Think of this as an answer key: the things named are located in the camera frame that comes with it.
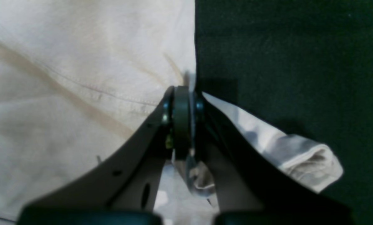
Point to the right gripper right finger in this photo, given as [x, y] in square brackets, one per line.
[262, 173]

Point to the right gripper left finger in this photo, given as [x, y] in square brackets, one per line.
[124, 181]

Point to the pink T-shirt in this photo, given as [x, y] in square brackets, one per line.
[77, 78]

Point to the black table cloth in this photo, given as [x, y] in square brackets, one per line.
[304, 66]

